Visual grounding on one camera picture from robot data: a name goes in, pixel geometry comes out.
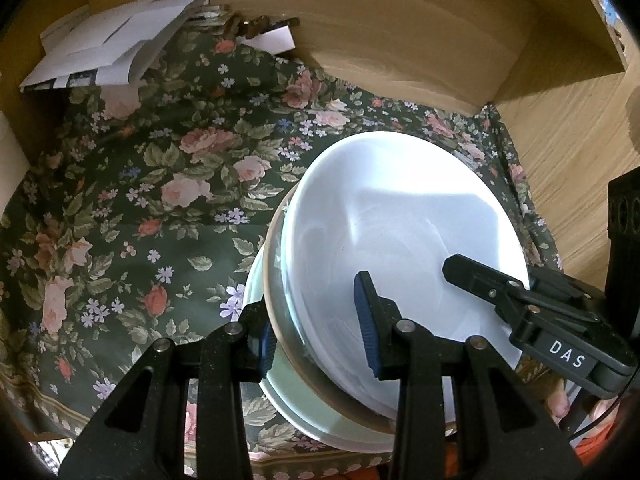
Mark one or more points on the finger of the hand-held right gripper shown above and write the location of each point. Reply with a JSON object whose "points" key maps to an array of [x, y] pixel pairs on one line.
{"points": [[480, 280], [565, 287]]}

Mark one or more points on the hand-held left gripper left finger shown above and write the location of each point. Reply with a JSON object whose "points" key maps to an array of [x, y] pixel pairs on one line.
{"points": [[265, 350]]}

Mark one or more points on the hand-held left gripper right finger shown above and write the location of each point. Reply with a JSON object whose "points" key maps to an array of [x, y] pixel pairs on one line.
{"points": [[367, 330]]}

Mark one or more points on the mint green plate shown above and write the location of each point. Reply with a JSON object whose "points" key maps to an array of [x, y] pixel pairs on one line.
{"points": [[300, 410]]}

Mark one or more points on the white plate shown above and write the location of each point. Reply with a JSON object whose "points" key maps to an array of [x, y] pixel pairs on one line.
{"points": [[400, 210]]}

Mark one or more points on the person's right hand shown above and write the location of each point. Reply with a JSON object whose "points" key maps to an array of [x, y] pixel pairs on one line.
{"points": [[559, 400]]}

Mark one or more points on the dark floral tablecloth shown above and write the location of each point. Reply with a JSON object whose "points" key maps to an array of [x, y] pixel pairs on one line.
{"points": [[150, 210]]}

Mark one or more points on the white folded card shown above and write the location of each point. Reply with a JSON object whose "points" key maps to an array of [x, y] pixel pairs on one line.
{"points": [[275, 39]]}

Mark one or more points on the white panel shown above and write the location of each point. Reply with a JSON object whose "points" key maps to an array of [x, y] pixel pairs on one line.
{"points": [[12, 160]]}

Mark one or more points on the pile of white papers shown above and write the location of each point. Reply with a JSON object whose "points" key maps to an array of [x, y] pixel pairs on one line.
{"points": [[115, 40]]}

